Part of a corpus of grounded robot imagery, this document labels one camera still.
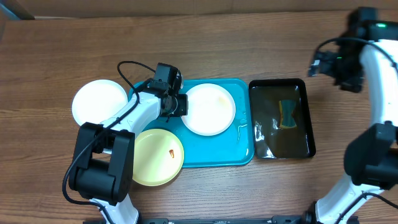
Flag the pinkish white plate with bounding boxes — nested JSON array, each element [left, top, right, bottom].
[[182, 83, 236, 136]]

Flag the green yellow sponge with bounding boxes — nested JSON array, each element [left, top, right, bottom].
[[279, 100, 297, 129]]

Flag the white plate with sauce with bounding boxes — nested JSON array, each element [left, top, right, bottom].
[[72, 80, 127, 126]]

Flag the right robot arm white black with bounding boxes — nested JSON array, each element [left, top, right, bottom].
[[301, 19, 397, 223]]

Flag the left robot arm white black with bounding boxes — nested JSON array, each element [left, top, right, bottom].
[[62, 78, 187, 223]]

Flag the blue plastic tray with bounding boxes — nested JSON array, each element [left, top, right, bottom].
[[144, 78, 254, 168]]

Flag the black tray with water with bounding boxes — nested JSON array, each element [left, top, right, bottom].
[[249, 78, 316, 159]]

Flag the yellow plate with sauce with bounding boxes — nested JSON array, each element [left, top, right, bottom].
[[132, 129, 184, 187]]

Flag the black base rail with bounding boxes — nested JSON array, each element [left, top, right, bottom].
[[138, 215, 302, 224]]

